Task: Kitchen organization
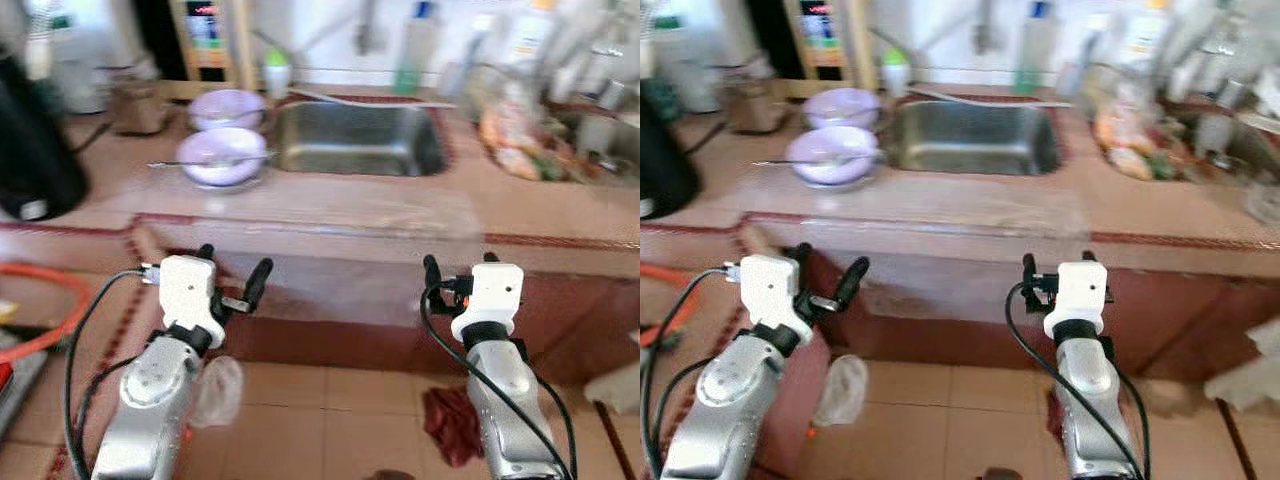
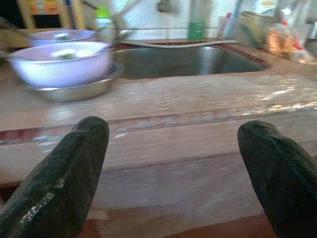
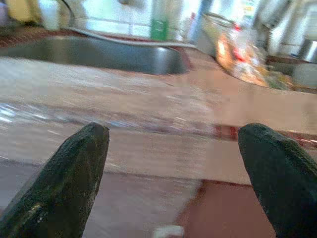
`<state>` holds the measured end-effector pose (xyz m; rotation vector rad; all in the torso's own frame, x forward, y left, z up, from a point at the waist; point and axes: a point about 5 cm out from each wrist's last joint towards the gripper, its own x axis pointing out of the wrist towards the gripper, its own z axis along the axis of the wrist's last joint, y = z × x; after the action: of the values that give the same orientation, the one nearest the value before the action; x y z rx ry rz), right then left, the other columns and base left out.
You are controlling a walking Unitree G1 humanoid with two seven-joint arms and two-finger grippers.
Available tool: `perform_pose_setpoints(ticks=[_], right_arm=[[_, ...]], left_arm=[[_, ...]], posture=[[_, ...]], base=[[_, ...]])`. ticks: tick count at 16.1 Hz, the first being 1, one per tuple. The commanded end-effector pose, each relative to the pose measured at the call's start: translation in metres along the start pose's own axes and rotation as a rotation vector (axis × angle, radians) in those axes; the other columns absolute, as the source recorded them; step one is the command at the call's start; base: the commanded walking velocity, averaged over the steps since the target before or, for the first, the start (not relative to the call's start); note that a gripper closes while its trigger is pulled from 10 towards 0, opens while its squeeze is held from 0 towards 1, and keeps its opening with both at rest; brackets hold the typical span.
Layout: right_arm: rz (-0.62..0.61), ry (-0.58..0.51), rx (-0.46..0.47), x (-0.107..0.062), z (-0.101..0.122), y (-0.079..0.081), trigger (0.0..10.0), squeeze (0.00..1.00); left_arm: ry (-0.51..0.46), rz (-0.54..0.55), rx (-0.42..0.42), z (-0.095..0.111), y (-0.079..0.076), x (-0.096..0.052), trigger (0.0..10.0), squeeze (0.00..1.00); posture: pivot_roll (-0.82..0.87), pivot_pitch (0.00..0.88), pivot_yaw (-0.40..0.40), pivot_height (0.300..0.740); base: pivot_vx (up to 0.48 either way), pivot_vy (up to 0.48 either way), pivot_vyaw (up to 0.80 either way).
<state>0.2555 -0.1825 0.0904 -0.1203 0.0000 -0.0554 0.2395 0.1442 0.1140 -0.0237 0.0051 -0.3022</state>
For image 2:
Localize grey metal faucet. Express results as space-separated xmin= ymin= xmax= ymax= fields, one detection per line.
xmin=156 ymin=0 xmax=180 ymax=13

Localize water ionizer coloured buttons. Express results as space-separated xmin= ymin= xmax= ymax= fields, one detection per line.
xmin=17 ymin=0 xmax=85 ymax=30

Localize light purple plastic bowl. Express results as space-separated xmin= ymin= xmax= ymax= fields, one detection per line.
xmin=7 ymin=41 xmax=113 ymax=88
xmin=28 ymin=29 xmax=97 ymax=48

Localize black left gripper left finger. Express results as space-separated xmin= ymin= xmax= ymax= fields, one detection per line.
xmin=0 ymin=116 xmax=110 ymax=238

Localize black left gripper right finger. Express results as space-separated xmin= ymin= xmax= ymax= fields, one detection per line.
xmin=237 ymin=120 xmax=317 ymax=238

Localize plastic bag orange contents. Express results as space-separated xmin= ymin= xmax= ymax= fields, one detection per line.
xmin=266 ymin=23 xmax=310 ymax=62

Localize white bottle green cap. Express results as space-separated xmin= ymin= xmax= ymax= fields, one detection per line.
xmin=95 ymin=4 xmax=116 ymax=40

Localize clear bottle green liquid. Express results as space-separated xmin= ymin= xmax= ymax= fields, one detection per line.
xmin=187 ymin=0 xmax=213 ymax=40

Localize clear plastic container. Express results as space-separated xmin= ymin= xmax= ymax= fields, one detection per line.
xmin=232 ymin=11 xmax=283 ymax=48

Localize stainless steel kitchen sink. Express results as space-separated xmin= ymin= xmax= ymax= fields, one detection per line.
xmin=112 ymin=39 xmax=272 ymax=80

